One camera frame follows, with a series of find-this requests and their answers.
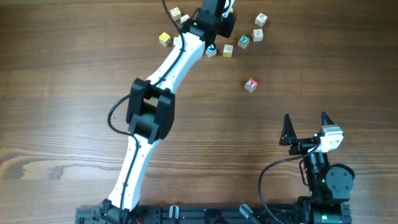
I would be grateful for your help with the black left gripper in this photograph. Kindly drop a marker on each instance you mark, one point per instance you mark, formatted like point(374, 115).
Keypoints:
point(228, 30)

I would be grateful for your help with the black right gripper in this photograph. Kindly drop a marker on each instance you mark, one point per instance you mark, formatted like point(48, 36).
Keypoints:
point(288, 137)

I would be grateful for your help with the yellow side picture block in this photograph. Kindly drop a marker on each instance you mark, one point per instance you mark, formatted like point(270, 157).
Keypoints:
point(227, 51)

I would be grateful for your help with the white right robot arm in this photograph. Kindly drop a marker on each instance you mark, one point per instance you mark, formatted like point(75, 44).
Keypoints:
point(329, 184)

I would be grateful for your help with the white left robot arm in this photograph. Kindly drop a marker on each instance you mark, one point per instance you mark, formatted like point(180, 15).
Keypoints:
point(151, 105)

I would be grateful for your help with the green V letter block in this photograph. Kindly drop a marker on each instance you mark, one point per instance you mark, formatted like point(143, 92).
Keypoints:
point(243, 41)

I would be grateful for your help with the blue P letter block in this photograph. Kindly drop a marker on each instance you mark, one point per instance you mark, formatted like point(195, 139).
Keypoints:
point(211, 51)

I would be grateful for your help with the red side picture block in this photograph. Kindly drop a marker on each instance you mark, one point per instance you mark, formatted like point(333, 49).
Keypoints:
point(257, 35)

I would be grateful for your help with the tilted picture block right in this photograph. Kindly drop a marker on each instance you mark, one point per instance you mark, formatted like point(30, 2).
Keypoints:
point(261, 19)

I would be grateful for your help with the blue side block left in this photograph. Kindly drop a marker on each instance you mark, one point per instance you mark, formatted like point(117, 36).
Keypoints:
point(184, 18)

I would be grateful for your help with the red side block back-left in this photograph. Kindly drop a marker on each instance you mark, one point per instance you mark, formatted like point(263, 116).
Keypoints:
point(175, 13)

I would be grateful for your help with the green Z side block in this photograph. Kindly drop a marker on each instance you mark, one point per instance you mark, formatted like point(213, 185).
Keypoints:
point(176, 40)

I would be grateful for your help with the yellow top block left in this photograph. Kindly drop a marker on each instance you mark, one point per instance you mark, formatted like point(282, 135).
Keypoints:
point(165, 39)

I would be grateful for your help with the red Y letter block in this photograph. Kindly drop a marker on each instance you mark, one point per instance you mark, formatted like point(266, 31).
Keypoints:
point(251, 84)

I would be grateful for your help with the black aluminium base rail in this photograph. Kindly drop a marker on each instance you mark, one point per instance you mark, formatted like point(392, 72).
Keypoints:
point(285, 213)

